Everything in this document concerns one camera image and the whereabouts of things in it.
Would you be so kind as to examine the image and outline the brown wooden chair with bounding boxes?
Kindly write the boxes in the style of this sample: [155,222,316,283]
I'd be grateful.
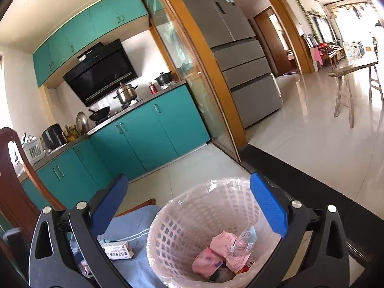
[0,127,157,276]

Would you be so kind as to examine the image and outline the teal upper wall cabinets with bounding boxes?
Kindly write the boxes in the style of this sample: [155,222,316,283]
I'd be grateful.
[33,0,148,86]

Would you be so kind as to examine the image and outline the black wok pan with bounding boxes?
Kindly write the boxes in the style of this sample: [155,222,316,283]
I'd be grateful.
[89,107,110,122]

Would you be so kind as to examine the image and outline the light blue printed package bag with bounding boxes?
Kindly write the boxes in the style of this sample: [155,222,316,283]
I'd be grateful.
[230,225,258,256]

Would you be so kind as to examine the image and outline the red canister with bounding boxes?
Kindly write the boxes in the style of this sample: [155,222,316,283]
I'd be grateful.
[148,82,158,94]

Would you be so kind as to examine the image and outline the steel stock pot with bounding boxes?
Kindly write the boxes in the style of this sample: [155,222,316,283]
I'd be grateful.
[114,83,137,105]

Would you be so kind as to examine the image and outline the red snack wrapper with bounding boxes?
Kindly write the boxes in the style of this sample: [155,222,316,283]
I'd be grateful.
[239,259,255,274]

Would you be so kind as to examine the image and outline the black range hood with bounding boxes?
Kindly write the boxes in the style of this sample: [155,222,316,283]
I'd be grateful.
[63,39,137,107]

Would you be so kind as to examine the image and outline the grey multi-door refrigerator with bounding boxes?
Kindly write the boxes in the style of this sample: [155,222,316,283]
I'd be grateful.
[182,0,282,128]

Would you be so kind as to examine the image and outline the white dish rack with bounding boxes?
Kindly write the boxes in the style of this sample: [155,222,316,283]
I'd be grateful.
[21,133,46,165]

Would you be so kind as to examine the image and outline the small white printed carton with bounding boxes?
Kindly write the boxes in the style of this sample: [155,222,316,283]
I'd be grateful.
[101,240,134,260]

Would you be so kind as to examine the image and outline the teal lower kitchen cabinets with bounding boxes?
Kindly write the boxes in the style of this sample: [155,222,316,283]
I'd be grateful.
[36,84,210,208]

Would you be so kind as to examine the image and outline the black casserole pot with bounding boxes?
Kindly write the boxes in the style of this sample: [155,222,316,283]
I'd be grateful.
[156,72,174,86]

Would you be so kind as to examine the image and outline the blue striped seat cloth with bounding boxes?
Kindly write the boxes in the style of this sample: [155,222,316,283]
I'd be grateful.
[96,205,165,288]

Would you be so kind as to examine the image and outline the wooden bench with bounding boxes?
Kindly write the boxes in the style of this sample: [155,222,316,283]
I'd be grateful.
[327,59,383,129]

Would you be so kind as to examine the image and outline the large pink plastic bag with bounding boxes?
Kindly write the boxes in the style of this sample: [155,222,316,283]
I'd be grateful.
[191,231,251,278]

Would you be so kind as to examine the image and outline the black air fryer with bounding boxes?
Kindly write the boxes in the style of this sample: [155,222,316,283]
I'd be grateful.
[42,124,67,151]

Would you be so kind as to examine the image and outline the white lattice trash basket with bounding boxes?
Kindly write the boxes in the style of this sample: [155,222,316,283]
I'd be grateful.
[146,177,282,288]

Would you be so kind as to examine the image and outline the wood-framed glass sliding door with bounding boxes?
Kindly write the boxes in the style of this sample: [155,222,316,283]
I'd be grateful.
[142,0,247,162]

